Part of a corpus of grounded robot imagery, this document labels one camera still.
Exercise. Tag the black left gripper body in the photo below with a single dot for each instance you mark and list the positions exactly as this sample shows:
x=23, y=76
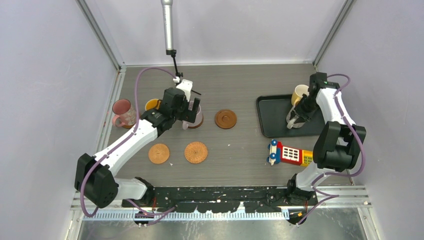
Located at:
x=180, y=114

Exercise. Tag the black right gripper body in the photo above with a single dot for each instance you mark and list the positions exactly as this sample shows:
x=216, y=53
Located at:
x=306, y=107

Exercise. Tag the dark wooden round coaster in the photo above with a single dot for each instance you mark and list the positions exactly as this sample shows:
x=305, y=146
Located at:
x=194, y=126

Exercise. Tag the lilac mug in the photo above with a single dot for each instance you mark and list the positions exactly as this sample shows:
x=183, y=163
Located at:
x=199, y=117

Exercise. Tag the blue mug yellow inside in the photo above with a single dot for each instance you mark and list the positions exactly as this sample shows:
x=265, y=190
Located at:
x=153, y=104

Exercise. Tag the brown wooden coaster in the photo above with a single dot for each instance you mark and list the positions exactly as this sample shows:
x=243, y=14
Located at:
x=225, y=119
x=130, y=126

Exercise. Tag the woven rattan round coaster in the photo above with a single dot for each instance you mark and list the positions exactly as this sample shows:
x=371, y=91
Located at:
x=196, y=152

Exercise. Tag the smooth orange round coaster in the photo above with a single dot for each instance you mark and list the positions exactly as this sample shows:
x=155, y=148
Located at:
x=159, y=153

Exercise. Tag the pink floral mug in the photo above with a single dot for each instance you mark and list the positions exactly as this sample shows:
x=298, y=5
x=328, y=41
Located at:
x=124, y=113

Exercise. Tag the white mug orange inside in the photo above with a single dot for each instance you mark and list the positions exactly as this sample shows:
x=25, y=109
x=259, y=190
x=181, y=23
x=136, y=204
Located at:
x=293, y=120

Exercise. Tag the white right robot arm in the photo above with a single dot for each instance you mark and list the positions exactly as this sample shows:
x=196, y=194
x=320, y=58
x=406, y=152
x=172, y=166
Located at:
x=339, y=144

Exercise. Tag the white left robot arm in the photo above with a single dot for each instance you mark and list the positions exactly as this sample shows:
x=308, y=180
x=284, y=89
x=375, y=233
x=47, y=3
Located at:
x=95, y=177

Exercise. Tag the yellow mug white inside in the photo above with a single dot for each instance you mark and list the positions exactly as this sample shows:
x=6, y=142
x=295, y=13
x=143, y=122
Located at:
x=298, y=93

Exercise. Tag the black plastic tray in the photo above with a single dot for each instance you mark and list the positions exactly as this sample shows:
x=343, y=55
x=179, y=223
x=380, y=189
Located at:
x=272, y=111

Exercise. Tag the toy block train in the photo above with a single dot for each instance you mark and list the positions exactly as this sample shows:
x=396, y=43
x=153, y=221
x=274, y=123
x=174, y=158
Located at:
x=279, y=153

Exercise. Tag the silver microphone on tripod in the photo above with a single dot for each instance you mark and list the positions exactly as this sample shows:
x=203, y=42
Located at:
x=168, y=34

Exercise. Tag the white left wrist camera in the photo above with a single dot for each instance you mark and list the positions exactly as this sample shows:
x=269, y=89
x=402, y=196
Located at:
x=184, y=85

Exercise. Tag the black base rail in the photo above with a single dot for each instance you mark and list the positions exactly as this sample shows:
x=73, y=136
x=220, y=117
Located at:
x=221, y=199

